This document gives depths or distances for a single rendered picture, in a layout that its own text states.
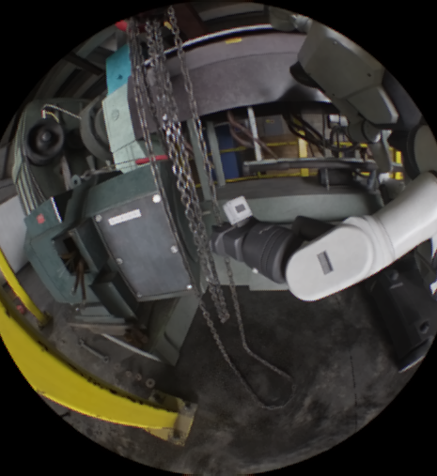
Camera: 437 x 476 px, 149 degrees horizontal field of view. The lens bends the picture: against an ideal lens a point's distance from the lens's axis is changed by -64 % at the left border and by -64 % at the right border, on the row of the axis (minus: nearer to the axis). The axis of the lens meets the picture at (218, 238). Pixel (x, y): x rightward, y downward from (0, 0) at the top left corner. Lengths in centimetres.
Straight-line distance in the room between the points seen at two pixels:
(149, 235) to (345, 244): 40
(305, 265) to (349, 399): 78
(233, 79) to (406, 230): 83
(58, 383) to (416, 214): 58
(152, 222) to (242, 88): 70
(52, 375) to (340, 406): 91
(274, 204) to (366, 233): 64
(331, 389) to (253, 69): 142
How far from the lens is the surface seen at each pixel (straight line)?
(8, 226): 627
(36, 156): 116
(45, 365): 38
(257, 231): 27
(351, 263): 19
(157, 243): 44
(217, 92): 87
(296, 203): 80
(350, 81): 43
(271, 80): 87
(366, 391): 95
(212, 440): 84
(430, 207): 23
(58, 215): 60
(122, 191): 45
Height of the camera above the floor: 81
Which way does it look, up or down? 27 degrees down
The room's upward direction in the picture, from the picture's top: 13 degrees counter-clockwise
